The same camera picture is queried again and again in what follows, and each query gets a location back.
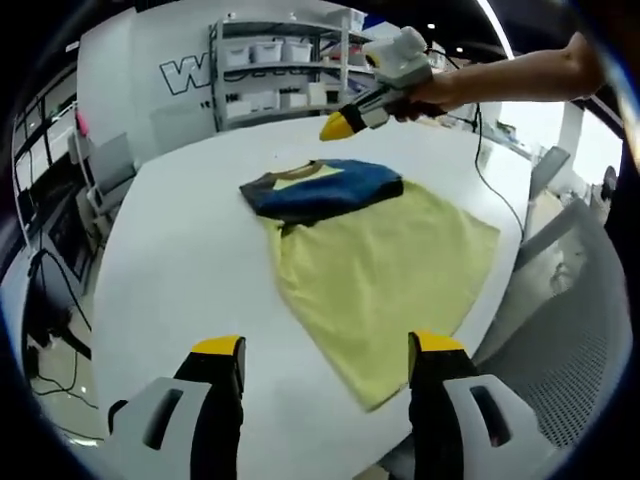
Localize grey mesh office chair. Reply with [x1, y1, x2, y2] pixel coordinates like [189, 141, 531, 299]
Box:
[472, 197, 634, 451]

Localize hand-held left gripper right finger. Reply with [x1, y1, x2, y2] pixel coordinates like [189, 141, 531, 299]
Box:
[407, 329, 556, 480]

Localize linear ceiling light strip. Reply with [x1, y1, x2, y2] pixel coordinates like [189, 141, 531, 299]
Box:
[474, 0, 514, 59]

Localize person's right hand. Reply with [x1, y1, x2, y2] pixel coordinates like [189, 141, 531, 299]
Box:
[392, 73, 467, 124]

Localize grey metal shelving rack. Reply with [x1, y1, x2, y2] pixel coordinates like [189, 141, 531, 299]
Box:
[208, 17, 361, 134]

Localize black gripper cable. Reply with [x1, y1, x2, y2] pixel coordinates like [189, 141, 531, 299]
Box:
[424, 47, 529, 246]

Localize dark office desk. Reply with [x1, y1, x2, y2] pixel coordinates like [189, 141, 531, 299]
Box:
[9, 149, 101, 281]

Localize white floor stand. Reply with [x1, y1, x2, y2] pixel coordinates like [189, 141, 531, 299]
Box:
[67, 102, 101, 201]

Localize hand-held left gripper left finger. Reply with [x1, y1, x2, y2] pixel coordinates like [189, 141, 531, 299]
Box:
[107, 334, 248, 480]

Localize black floor cable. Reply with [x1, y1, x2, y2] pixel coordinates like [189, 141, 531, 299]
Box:
[29, 249, 96, 401]

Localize group of white storage boxes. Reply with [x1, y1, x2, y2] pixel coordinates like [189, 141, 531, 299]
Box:
[222, 39, 331, 119]

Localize yellow blue black garment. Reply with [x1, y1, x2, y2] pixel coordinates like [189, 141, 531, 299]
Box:
[238, 158, 502, 414]

